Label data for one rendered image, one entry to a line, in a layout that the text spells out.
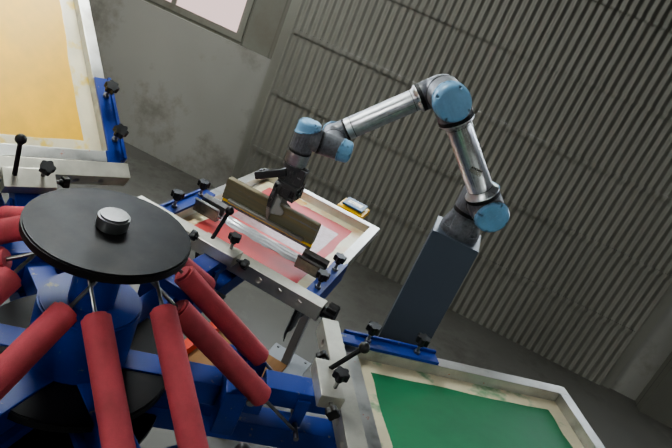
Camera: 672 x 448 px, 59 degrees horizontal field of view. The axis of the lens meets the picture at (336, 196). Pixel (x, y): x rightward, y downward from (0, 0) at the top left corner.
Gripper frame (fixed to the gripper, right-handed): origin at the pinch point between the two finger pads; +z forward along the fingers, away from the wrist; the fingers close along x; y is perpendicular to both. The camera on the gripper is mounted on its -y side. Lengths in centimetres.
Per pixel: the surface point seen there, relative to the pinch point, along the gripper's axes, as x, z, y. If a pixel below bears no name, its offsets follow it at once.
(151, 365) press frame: -79, 7, 14
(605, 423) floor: 190, 111, 194
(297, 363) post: 81, 108, 16
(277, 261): -2.0, 13.6, 9.4
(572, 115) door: 228, -49, 88
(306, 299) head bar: -27.6, 5.2, 28.8
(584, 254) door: 231, 29, 139
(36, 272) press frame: -74, 7, -24
